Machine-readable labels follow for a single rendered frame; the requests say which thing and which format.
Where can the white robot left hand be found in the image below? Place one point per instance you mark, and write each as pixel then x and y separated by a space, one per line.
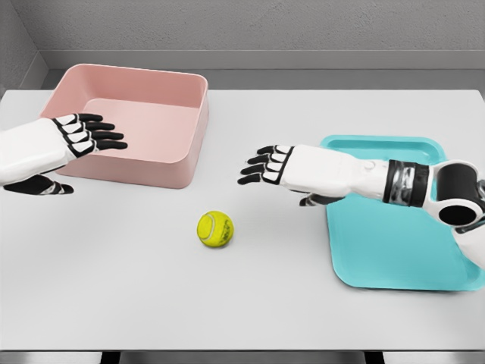
pixel 34 148

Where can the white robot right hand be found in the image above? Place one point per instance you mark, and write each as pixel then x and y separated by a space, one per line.
pixel 318 170

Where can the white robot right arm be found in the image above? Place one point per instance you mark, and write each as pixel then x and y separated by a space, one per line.
pixel 373 178

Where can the blue rectangular tray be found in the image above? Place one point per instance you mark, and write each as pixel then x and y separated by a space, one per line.
pixel 379 242

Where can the yellow tennis ball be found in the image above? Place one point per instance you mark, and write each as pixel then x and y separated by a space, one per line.
pixel 215 229

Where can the pink rectangular basket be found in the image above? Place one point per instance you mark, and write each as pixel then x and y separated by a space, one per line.
pixel 151 125

